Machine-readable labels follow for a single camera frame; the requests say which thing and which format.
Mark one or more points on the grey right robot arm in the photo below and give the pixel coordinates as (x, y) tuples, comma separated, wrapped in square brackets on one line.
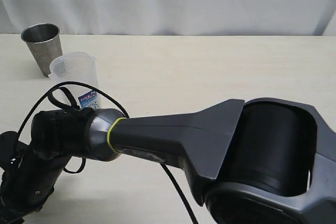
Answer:
[(262, 161)]

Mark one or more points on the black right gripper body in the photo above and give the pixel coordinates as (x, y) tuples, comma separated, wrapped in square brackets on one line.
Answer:
[(27, 180)]

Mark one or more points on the steel cup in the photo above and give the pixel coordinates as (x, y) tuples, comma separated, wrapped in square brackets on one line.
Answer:
[(44, 44)]

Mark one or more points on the clear plastic tall container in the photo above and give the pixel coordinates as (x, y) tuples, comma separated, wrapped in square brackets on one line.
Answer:
[(79, 67)]

